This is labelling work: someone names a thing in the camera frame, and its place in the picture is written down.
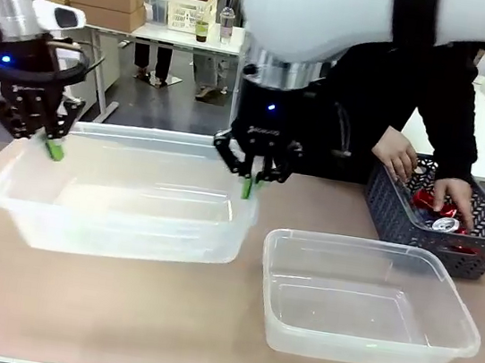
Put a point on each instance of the person's torso in black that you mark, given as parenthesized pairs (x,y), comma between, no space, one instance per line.
(372,96)

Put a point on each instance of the small clear plastic container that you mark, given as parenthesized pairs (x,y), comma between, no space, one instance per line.
(366,298)

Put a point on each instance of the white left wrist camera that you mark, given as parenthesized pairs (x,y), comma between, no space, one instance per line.
(60,16)

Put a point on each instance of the person's left hand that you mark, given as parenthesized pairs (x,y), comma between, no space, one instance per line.
(455,195)

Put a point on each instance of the cream plastic crate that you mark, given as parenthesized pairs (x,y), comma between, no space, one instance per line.
(190,9)

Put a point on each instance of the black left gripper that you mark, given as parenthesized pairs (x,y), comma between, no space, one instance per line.
(27,70)

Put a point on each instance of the clear storage box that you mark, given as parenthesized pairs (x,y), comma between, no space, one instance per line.
(155,7)

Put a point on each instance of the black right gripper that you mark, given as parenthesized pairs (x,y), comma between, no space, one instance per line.
(269,117)

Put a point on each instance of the bystander in dark trousers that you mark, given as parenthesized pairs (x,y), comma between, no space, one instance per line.
(151,58)

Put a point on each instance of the crushed red can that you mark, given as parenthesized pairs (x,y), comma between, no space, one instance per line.
(463,249)
(423,200)

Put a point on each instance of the large clear plastic container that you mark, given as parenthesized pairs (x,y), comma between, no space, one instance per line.
(131,202)

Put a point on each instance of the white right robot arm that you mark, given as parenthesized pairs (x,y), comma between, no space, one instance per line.
(316,11)

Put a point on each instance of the dark grey woven basket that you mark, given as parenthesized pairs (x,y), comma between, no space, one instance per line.
(399,221)

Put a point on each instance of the person's left forearm black sleeve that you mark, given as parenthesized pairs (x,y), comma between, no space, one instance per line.
(458,139)

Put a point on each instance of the clear cup with lid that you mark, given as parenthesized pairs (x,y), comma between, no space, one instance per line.
(226,25)

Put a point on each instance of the bystander in grey trousers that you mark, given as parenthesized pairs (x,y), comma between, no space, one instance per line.
(208,73)

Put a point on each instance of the cup with dark drink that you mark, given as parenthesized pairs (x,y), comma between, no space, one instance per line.
(201,31)

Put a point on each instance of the person's right hand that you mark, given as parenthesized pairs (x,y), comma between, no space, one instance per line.
(395,153)

